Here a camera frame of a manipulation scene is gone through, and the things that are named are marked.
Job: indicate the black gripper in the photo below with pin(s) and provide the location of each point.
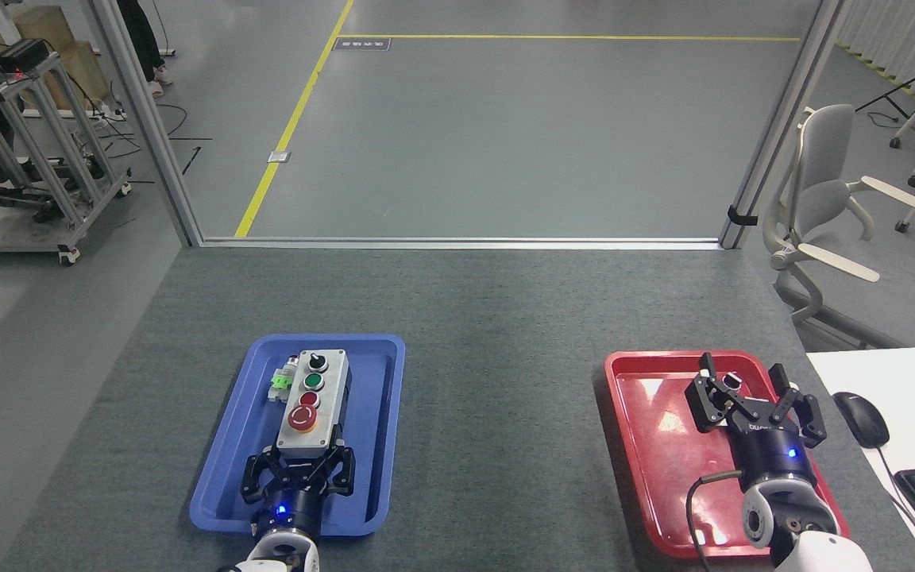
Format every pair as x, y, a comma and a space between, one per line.
291, 500
771, 453

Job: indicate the grey four-button control box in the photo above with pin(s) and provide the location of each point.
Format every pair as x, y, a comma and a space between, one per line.
329, 389

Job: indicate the blue plastic tray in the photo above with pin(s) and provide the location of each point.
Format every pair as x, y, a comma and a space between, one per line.
374, 429

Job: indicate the black computer mouse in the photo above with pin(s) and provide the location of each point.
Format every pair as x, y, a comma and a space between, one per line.
861, 417

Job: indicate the red plastic tray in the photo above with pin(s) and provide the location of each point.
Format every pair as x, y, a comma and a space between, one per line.
656, 461

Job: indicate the grey office chair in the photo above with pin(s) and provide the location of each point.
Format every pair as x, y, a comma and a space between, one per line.
870, 286

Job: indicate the silver aluminium crossbar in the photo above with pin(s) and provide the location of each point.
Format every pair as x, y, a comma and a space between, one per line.
457, 242

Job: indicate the metal floor socket plate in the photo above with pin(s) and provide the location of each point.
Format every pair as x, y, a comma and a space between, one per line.
279, 156

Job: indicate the white curtain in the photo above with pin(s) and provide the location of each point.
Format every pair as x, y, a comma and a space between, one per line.
902, 32

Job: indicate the dark floor sign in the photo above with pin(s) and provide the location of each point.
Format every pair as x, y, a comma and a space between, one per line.
361, 44

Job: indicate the wooden crate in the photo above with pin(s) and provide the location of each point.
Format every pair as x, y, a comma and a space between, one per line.
76, 67

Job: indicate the person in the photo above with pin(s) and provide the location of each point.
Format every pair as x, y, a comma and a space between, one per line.
140, 36

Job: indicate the small white switch part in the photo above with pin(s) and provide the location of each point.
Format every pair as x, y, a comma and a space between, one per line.
734, 380

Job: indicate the small green push-button switch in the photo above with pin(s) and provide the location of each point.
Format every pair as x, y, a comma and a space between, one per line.
281, 383

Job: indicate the black clip on post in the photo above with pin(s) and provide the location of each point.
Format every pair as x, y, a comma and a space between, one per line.
741, 216

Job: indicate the silver aluminium post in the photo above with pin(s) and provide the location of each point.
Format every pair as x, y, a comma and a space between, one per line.
148, 127
783, 119

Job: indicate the aluminium frame cart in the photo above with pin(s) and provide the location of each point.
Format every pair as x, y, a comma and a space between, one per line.
52, 167

